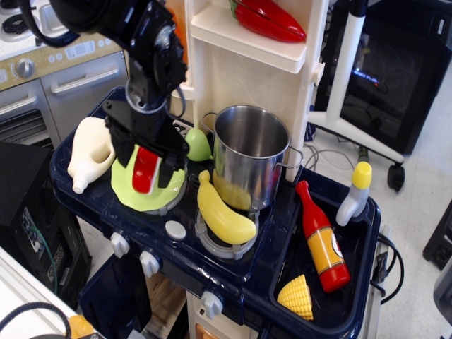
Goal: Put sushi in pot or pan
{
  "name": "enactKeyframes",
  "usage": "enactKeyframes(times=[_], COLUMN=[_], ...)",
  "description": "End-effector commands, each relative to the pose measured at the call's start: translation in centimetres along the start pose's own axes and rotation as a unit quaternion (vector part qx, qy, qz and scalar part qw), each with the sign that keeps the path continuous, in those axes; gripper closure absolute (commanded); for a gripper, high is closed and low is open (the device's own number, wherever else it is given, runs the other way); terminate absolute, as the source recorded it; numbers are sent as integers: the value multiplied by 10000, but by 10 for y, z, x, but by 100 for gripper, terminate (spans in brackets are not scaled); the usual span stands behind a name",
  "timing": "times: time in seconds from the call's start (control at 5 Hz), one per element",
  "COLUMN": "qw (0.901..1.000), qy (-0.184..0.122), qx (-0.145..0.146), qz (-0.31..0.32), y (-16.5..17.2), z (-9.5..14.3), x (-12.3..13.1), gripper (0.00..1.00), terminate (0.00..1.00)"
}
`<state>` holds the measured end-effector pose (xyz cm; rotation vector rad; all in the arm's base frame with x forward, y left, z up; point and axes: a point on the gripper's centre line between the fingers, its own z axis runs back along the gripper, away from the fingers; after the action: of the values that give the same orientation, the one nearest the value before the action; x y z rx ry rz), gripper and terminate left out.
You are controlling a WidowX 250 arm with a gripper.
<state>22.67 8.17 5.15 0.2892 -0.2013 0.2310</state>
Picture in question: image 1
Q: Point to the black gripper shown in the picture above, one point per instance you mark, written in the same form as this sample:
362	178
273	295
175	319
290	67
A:
154	132

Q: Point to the red white toy sushi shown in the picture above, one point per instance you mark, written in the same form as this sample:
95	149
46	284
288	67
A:
145	171

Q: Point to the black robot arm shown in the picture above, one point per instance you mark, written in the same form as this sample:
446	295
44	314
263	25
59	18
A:
144	29

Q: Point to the steel pot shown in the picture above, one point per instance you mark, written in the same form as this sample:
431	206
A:
250	151

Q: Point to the green toy plate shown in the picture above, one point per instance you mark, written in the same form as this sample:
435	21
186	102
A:
158	202

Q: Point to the green toy pear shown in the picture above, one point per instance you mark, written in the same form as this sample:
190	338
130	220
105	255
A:
199	147

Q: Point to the cream toy jug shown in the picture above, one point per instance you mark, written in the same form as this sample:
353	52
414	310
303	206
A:
92	153

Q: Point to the grey round stove button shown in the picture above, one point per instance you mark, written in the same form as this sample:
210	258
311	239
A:
175	230

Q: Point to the grey stove knob left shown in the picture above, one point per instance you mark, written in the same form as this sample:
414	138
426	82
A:
119	244

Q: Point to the grey stove knob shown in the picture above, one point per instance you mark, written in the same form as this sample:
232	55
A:
119	244
212	304
149	263

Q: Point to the yellow toy banana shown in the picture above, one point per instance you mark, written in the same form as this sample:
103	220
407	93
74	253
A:
226	224

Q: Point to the grey stove knob middle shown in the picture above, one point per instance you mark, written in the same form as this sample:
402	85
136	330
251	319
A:
149	263

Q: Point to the cream toy kitchen shelf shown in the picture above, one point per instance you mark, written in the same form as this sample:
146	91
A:
230	65

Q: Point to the grey wooden toy kitchen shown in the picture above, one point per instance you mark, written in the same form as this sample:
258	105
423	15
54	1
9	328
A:
45	91

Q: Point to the orange toy carrot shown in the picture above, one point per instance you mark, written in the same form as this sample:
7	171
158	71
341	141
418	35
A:
177	31

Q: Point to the black computer tower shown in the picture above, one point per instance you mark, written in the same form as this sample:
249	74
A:
41	234

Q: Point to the grey stove knob right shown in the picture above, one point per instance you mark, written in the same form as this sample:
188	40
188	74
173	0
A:
212	304

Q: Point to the red toy pepper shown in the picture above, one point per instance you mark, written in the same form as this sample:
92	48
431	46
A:
268	19

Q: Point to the navy toy kitchen stove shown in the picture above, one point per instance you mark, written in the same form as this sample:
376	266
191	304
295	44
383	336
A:
248	287

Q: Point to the yellow toy corn piece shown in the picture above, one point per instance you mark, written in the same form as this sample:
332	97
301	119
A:
296	297

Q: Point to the red yellow toy bottle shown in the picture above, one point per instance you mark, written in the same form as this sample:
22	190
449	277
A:
324	248

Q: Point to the grey yellow toy faucet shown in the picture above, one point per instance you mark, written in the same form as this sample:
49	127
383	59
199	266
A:
356	199

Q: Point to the white rolling stand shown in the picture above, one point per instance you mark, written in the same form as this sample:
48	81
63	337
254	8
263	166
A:
330	120

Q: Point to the black cabinet with screen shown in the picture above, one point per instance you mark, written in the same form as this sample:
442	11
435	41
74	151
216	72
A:
403	54

